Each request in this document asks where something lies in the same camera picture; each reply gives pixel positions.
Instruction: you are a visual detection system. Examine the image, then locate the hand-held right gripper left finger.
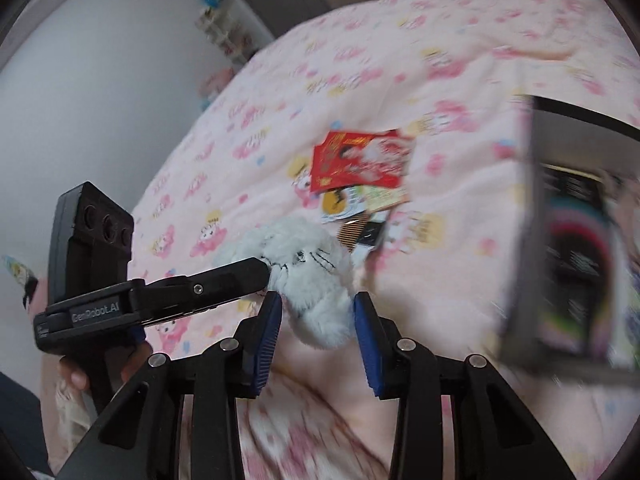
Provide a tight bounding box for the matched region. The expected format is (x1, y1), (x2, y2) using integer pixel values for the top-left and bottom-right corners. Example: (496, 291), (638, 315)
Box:
(56, 291), (284, 480)

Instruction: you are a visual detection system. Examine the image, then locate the cartoon wall sticker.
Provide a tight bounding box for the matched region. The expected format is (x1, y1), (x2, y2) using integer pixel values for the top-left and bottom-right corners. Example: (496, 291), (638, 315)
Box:
(0, 254), (40, 308)

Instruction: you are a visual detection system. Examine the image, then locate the brown wooden comb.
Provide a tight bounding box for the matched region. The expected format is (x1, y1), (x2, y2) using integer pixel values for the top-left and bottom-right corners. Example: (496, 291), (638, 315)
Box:
(336, 212), (381, 256)

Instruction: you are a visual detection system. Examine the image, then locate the black storage box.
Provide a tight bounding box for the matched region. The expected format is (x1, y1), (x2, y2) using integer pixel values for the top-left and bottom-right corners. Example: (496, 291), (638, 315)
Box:
(500, 94), (640, 386)

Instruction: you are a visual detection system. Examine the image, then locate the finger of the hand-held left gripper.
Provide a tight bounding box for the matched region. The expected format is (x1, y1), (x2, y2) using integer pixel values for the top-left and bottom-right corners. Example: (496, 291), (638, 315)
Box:
(140, 256), (273, 321)

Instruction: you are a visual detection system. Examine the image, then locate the clear plastic bag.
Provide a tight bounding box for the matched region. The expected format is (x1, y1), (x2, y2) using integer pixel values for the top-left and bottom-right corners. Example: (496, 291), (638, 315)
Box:
(320, 186), (371, 225)

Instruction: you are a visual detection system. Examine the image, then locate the small black packet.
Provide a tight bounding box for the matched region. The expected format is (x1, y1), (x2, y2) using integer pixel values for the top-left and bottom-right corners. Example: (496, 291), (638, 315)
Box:
(352, 220), (389, 254)

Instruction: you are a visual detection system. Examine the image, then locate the person's left hand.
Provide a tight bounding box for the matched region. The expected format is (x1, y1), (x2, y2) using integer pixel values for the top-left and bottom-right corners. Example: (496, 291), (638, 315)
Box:
(57, 342), (154, 392)

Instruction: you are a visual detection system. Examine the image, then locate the red envelope with figures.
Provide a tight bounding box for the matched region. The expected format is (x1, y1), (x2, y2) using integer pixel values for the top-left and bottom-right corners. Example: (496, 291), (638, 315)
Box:
(345, 130), (417, 190)

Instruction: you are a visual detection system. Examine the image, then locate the pink cartoon printed blanket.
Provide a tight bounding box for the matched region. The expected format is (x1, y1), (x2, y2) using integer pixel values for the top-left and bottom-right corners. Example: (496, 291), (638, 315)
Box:
(50, 0), (640, 480)

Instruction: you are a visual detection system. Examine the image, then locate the yellow green card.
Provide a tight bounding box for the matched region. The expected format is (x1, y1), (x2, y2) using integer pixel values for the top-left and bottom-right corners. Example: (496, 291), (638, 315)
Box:
(360, 182), (408, 211)

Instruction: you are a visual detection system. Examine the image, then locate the wall shelf with small toys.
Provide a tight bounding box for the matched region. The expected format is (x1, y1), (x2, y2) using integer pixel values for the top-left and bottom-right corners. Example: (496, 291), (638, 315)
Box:
(199, 7), (252, 57)

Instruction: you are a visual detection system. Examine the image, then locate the black rainbow print packet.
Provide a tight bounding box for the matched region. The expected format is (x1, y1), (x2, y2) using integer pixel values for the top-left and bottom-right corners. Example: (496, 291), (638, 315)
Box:
(539, 164), (623, 358)

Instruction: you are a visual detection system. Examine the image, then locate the pink floral cloth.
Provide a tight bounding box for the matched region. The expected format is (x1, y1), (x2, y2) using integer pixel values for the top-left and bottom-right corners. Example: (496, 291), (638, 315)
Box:
(180, 375), (401, 480)

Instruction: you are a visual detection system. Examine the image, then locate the grey plush toy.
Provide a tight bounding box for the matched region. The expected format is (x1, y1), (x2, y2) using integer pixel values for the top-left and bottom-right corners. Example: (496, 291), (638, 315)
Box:
(212, 215), (357, 350)

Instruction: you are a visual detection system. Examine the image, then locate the dark cloth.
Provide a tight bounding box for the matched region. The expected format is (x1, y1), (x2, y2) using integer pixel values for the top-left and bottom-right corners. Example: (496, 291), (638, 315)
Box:
(0, 370), (53, 478)

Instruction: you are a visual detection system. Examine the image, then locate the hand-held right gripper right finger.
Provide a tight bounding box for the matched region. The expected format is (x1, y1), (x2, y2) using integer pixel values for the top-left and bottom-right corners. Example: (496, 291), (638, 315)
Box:
(352, 291), (576, 480)

